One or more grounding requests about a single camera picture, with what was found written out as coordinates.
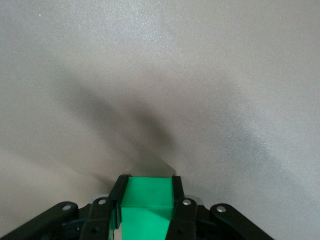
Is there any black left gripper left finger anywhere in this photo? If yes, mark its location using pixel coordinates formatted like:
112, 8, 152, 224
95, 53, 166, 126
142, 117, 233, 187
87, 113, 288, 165
0, 174, 132, 240

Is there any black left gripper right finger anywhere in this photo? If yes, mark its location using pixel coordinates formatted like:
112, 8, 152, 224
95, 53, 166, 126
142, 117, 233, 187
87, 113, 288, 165
164, 175, 276, 240

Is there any small green cube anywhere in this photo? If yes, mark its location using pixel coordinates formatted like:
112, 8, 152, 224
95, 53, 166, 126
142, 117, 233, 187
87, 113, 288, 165
107, 176, 175, 240

